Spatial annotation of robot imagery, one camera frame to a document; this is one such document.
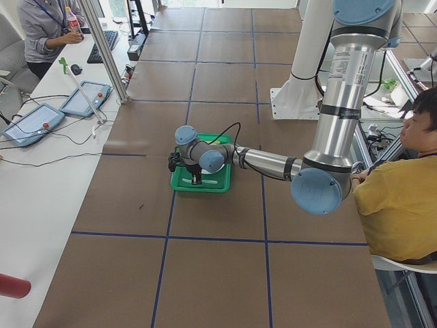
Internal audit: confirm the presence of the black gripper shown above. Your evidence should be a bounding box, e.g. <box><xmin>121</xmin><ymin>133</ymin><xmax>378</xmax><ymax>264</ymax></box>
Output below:
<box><xmin>186</xmin><ymin>164</ymin><xmax>201</xmax><ymax>185</ymax></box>

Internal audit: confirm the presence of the pale green plastic fork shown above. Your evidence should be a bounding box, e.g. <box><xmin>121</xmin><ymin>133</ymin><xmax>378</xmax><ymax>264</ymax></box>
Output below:
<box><xmin>182</xmin><ymin>178</ymin><xmax>219</xmax><ymax>185</ymax></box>

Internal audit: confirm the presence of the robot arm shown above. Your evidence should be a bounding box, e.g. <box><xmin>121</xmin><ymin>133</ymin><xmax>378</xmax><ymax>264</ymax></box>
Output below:
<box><xmin>169</xmin><ymin>1</ymin><xmax>402</xmax><ymax>215</ymax></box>

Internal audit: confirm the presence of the green plastic tray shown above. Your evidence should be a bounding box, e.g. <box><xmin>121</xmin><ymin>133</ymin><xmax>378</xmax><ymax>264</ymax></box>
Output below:
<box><xmin>171</xmin><ymin>126</ymin><xmax>234</xmax><ymax>193</ymax></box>

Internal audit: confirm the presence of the white rod stick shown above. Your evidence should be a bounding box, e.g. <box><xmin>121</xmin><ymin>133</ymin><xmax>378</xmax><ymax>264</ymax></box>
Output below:
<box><xmin>68</xmin><ymin>66</ymin><xmax>105</xmax><ymax>124</ymax></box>

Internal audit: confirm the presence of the right teach pendant tablet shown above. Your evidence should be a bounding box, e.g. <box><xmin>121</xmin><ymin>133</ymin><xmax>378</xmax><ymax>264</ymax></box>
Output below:
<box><xmin>59</xmin><ymin>81</ymin><xmax>111</xmax><ymax>117</ymax></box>

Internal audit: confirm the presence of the teach pendant tablet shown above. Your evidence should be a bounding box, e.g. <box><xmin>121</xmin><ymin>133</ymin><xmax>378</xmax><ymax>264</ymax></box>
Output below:
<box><xmin>59</xmin><ymin>81</ymin><xmax>111</xmax><ymax>117</ymax></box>
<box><xmin>1</xmin><ymin>103</ymin><xmax>65</xmax><ymax>147</ymax></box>

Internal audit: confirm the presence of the black keyboard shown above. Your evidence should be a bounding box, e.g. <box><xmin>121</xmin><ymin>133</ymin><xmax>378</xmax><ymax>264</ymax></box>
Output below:
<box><xmin>86</xmin><ymin>29</ymin><xmax>119</xmax><ymax>64</ymax></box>

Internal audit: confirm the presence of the black computer mouse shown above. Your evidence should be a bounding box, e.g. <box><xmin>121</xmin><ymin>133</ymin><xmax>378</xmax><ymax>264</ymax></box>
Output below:
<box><xmin>70</xmin><ymin>64</ymin><xmax>83</xmax><ymax>76</ymax></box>

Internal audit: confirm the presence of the left teach pendant tablet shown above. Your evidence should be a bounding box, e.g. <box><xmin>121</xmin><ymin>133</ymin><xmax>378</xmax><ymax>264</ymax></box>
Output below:
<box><xmin>1</xmin><ymin>103</ymin><xmax>65</xmax><ymax>147</ymax></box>

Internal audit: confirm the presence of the green clip stand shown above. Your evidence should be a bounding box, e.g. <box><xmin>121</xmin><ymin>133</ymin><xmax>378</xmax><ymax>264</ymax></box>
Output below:
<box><xmin>58</xmin><ymin>57</ymin><xmax>68</xmax><ymax>74</ymax></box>

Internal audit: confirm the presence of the cola bottle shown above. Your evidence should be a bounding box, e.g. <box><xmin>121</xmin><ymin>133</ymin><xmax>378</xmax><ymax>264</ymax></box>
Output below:
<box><xmin>65</xmin><ymin>6</ymin><xmax>83</xmax><ymax>38</ymax></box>

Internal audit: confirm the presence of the person in yellow shirt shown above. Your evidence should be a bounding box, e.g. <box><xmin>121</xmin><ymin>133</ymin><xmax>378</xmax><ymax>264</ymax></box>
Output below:
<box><xmin>351</xmin><ymin>87</ymin><xmax>436</xmax><ymax>264</ymax></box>

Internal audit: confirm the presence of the person in grey shirt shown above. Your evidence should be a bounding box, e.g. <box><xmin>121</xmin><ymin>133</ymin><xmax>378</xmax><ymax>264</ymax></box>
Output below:
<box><xmin>17</xmin><ymin>0</ymin><xmax>86</xmax><ymax>79</ymax></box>

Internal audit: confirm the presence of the red cylinder bottle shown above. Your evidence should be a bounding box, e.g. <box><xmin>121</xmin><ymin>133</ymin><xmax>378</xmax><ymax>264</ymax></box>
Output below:
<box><xmin>0</xmin><ymin>273</ymin><xmax>31</xmax><ymax>299</ymax></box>

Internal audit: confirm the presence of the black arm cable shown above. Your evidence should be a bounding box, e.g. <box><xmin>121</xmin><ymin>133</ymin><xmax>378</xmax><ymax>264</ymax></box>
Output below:
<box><xmin>208</xmin><ymin>122</ymin><xmax>242</xmax><ymax>148</ymax></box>

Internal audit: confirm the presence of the white camera mast pillar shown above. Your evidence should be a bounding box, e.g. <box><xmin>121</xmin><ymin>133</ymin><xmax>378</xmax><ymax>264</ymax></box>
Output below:
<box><xmin>270</xmin><ymin>0</ymin><xmax>334</xmax><ymax>120</ymax></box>

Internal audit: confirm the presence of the aluminium frame post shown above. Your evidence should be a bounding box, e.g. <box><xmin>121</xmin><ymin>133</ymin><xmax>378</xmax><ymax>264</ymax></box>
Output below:
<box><xmin>79</xmin><ymin>0</ymin><xmax>129</xmax><ymax>104</ymax></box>

